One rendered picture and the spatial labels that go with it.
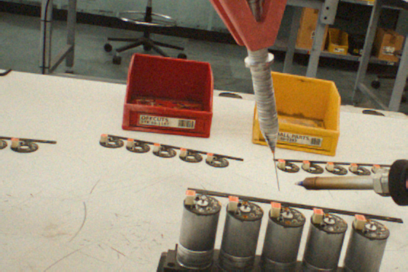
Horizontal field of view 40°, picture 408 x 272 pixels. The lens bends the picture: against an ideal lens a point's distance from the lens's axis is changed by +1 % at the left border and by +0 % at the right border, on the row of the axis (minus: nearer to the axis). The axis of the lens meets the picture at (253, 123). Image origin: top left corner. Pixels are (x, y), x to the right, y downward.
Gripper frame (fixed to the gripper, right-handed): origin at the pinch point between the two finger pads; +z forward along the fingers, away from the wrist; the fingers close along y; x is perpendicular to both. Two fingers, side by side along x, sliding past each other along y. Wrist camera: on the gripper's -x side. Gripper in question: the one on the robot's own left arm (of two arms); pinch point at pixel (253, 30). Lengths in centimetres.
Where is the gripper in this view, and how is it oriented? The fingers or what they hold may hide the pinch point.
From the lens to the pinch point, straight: 29.8
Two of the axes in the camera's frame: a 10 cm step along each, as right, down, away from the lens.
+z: 1.4, 8.8, 4.6
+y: -4.3, -3.6, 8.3
